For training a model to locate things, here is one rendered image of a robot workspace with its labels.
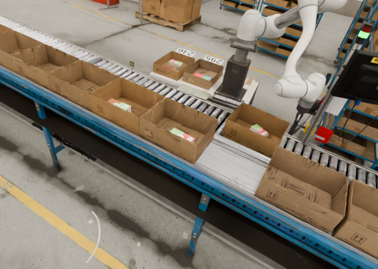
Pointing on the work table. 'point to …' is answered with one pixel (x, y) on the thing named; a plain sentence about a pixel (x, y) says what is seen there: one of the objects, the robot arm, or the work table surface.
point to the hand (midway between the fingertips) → (292, 130)
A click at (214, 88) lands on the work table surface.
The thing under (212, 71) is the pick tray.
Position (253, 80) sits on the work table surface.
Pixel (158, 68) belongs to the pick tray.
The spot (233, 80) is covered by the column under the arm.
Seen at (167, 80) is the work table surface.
